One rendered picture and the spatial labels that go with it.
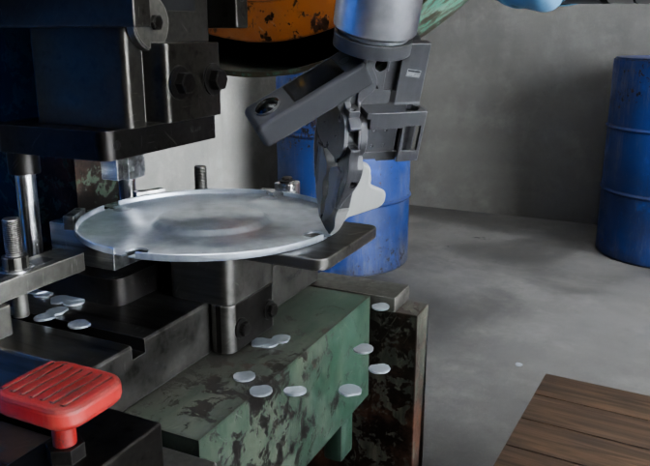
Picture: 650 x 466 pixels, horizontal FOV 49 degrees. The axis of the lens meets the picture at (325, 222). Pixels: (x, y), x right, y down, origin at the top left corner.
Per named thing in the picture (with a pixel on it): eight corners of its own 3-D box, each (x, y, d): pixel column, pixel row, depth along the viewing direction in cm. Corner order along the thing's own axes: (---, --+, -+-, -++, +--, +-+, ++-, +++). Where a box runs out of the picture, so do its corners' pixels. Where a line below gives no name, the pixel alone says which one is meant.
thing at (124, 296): (224, 256, 93) (223, 233, 92) (119, 307, 76) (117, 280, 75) (127, 241, 100) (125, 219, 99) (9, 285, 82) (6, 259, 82)
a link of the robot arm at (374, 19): (358, -3, 58) (323, -31, 64) (350, 51, 61) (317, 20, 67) (439, -2, 61) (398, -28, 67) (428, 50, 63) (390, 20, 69)
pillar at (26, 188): (48, 257, 83) (36, 135, 79) (33, 262, 81) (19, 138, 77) (34, 254, 84) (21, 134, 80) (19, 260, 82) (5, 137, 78)
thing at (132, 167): (150, 174, 86) (148, 143, 85) (123, 181, 81) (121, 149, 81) (129, 172, 87) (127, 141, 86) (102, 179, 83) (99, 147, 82)
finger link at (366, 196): (382, 244, 75) (398, 165, 70) (329, 249, 73) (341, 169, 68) (370, 227, 77) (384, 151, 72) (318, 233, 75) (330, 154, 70)
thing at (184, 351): (319, 279, 102) (319, 239, 101) (94, 433, 63) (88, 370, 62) (150, 252, 115) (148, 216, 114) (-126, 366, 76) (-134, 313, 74)
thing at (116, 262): (195, 236, 91) (194, 201, 90) (114, 271, 78) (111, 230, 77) (139, 228, 95) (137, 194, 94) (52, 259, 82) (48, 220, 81)
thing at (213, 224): (380, 208, 87) (380, 201, 87) (256, 279, 62) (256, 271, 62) (183, 187, 99) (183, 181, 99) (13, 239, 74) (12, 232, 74)
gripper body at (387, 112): (417, 168, 70) (442, 48, 64) (335, 174, 67) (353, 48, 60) (384, 132, 76) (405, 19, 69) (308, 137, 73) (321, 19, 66)
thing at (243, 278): (377, 334, 83) (379, 220, 79) (324, 387, 70) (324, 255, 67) (196, 301, 93) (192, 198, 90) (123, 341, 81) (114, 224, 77)
